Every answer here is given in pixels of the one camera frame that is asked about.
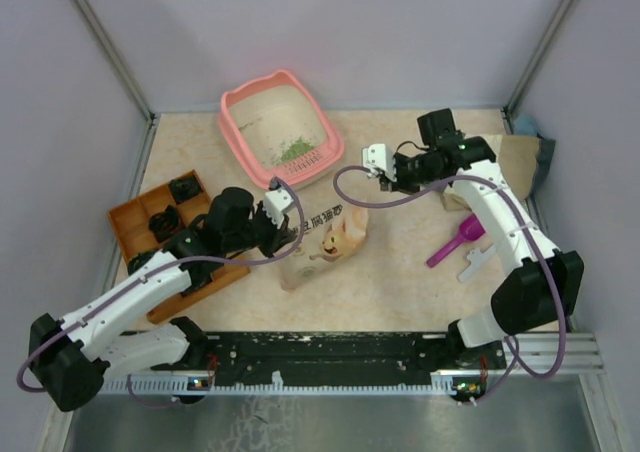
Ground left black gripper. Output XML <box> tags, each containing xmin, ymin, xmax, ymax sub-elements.
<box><xmin>224</xmin><ymin>200</ymin><xmax>296</xmax><ymax>259</ymax></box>

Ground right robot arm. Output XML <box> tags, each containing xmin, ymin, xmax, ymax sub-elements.
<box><xmin>387</xmin><ymin>109</ymin><xmax>584</xmax><ymax>368</ymax></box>

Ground green litter pellets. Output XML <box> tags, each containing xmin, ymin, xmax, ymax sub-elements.
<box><xmin>272</xmin><ymin>136</ymin><xmax>315</xmax><ymax>166</ymax></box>

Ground beige cat litter bag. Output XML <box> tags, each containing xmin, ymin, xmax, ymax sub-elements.
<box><xmin>278</xmin><ymin>203</ymin><xmax>369</xmax><ymax>291</ymax></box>

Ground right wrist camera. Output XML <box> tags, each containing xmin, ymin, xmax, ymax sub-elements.
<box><xmin>361</xmin><ymin>143</ymin><xmax>397</xmax><ymax>182</ymax></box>

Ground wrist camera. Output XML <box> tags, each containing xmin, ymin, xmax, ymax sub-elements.
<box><xmin>361</xmin><ymin>143</ymin><xmax>397</xmax><ymax>182</ymax></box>
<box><xmin>262</xmin><ymin>187</ymin><xmax>294</xmax><ymax>229</ymax></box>

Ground black ring in tray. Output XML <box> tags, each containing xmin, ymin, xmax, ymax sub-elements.
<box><xmin>148</xmin><ymin>206</ymin><xmax>184</xmax><ymax>241</ymax></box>

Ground black part in tray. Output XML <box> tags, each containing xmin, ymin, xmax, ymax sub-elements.
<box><xmin>169</xmin><ymin>174</ymin><xmax>203</xmax><ymax>205</ymax></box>

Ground purple plastic scoop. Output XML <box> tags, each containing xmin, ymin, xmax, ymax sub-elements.
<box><xmin>426</xmin><ymin>214</ymin><xmax>485</xmax><ymax>268</ymax></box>

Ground blue cloth in corner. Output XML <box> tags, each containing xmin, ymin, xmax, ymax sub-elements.
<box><xmin>512</xmin><ymin>113</ymin><xmax>541</xmax><ymax>138</ymax></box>

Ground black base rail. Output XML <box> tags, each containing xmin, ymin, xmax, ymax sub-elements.
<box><xmin>152</xmin><ymin>332</ymin><xmax>506</xmax><ymax>387</ymax></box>

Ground orange compartment tray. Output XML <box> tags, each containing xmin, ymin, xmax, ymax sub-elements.
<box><xmin>108</xmin><ymin>170</ymin><xmax>250</xmax><ymax>325</ymax></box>

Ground grey beige folded cloth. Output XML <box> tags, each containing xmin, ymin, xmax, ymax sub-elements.
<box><xmin>439</xmin><ymin>134</ymin><xmax>557</xmax><ymax>212</ymax></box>

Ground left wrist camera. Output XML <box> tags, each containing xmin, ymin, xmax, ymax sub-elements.
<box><xmin>262</xmin><ymin>187</ymin><xmax>294</xmax><ymax>229</ymax></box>

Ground pink litter box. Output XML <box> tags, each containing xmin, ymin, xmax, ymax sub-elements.
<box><xmin>218</xmin><ymin>69</ymin><xmax>345</xmax><ymax>189</ymax></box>

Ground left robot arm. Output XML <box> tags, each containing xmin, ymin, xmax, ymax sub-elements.
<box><xmin>16</xmin><ymin>178</ymin><xmax>303</xmax><ymax>412</ymax></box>

